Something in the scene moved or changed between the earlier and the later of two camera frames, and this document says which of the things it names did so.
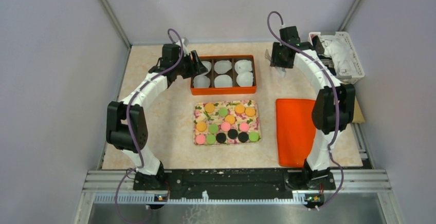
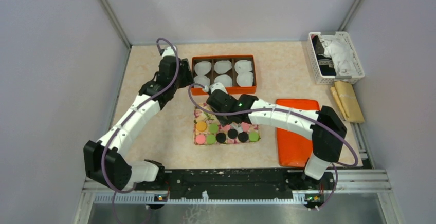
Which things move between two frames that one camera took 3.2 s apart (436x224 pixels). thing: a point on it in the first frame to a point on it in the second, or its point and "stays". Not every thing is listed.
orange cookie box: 232,74 stays
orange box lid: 296,131 stays
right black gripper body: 277,56 to 224,119
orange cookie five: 201,126 stays
